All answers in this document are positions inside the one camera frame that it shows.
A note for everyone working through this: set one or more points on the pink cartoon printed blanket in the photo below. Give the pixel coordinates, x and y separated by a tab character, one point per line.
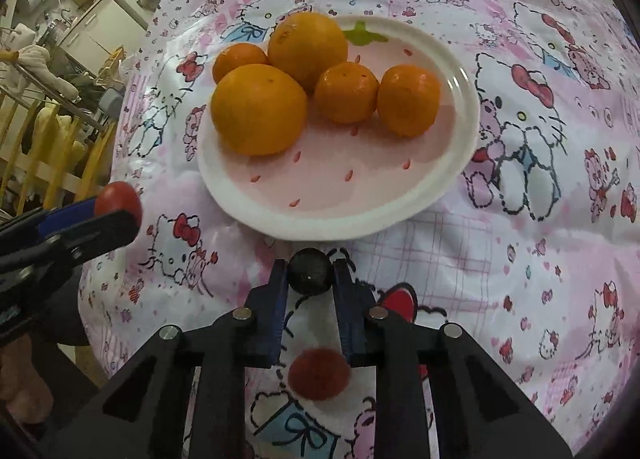
500	239

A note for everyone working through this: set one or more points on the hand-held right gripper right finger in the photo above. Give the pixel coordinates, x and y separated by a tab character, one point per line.
350	311

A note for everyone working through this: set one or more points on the pink strawberry print plate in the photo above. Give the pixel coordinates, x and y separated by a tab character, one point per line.
350	179

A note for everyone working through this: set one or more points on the red cherry tomato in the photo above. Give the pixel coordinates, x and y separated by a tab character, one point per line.
117	199
320	373

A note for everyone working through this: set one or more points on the small mandarin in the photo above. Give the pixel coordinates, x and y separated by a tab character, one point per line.
346	91
239	61
408	100

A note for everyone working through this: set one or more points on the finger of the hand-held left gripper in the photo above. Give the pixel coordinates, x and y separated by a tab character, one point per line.
70	213
95	233

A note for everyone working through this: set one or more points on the white kitchen cabinet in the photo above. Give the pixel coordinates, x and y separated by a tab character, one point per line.
95	24

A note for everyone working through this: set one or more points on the wooden chair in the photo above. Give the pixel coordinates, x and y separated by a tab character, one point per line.
55	159

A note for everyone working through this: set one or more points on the dark purple cherry tomato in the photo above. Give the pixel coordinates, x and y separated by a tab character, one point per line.
310	271

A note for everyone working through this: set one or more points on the person's left hand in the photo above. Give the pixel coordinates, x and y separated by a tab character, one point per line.
22	384

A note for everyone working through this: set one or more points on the large orange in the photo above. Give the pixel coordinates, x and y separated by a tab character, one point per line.
307	51
258	109

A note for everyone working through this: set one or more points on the grey stool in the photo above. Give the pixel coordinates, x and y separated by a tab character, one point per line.
107	106

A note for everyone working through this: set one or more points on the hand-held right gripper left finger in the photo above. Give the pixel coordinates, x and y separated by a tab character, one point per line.
272	311

